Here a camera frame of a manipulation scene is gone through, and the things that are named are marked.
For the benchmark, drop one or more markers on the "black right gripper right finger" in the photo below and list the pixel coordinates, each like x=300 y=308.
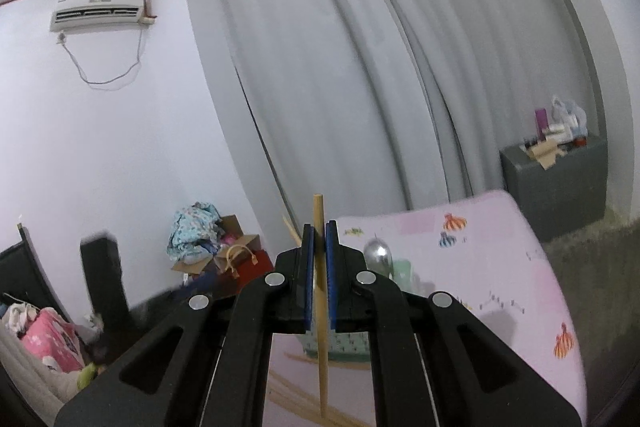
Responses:
x=434 y=363

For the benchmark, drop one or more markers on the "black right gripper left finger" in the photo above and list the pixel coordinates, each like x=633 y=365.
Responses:
x=205 y=363

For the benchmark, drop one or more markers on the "metal spoon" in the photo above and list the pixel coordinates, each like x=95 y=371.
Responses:
x=378 y=257

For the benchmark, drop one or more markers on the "pink blanket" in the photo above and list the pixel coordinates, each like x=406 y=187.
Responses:
x=54 y=342

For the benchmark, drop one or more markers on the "green perforated utensil basket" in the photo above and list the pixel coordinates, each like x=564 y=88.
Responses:
x=355 y=347

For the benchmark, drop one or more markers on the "cardboard box with clothes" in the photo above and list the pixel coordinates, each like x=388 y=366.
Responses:
x=202 y=240

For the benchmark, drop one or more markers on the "red gift bag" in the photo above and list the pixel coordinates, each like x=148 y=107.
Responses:
x=247 y=269

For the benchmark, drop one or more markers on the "pink patterned tablecloth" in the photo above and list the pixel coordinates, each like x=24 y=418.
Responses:
x=483 y=252

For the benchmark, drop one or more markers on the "dark grey cabinet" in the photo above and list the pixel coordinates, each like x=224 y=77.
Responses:
x=568 y=196

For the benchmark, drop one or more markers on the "white air conditioner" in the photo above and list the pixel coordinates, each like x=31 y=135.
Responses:
x=71 y=14

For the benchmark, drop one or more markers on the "purple cup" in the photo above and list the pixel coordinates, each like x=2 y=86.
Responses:
x=541 y=120

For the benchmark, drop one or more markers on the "white plastic bag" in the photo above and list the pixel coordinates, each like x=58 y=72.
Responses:
x=569 y=113

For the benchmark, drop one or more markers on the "grey curtain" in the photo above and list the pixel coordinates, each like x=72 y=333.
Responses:
x=394 y=105

